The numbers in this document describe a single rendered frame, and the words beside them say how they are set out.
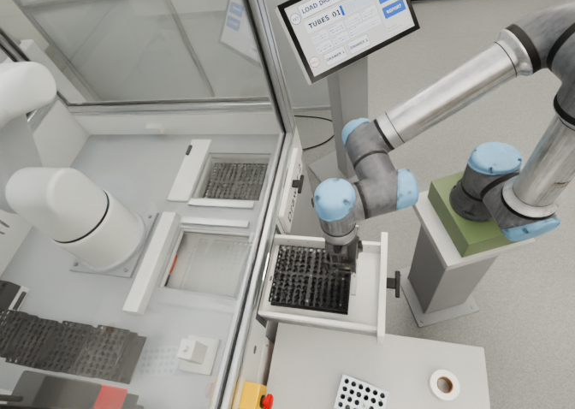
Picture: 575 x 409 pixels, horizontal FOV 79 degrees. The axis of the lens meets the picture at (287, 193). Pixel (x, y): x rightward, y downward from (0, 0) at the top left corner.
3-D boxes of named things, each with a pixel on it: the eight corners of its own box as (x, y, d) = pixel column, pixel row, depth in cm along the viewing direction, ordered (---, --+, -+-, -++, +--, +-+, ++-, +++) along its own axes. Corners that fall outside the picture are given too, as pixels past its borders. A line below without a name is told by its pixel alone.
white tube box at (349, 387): (388, 393, 93) (389, 392, 90) (381, 429, 89) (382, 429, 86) (343, 375, 98) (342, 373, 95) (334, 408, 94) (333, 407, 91)
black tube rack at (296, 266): (352, 259, 108) (352, 250, 103) (348, 317, 99) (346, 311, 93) (283, 252, 114) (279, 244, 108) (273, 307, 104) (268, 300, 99)
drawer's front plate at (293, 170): (302, 165, 135) (298, 146, 126) (289, 233, 119) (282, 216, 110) (298, 165, 135) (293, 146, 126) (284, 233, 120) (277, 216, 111)
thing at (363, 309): (380, 250, 108) (381, 240, 103) (376, 336, 95) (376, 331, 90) (258, 240, 119) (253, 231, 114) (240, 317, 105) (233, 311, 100)
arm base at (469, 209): (489, 175, 112) (497, 156, 104) (512, 215, 103) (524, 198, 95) (441, 186, 113) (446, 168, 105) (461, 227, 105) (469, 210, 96)
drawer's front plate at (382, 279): (386, 247, 110) (388, 231, 101) (383, 345, 95) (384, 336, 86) (380, 246, 110) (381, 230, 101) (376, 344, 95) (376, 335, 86)
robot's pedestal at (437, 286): (448, 256, 186) (488, 169, 125) (479, 311, 169) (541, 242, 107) (394, 271, 187) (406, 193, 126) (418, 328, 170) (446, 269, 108)
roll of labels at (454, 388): (431, 402, 90) (434, 400, 87) (425, 371, 94) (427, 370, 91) (459, 401, 89) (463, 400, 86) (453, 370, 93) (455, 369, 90)
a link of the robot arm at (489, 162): (493, 161, 103) (507, 129, 92) (519, 197, 96) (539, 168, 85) (453, 172, 104) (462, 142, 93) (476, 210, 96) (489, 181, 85)
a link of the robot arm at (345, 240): (322, 204, 76) (360, 207, 74) (324, 216, 79) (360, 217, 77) (317, 236, 72) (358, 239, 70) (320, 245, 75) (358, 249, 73)
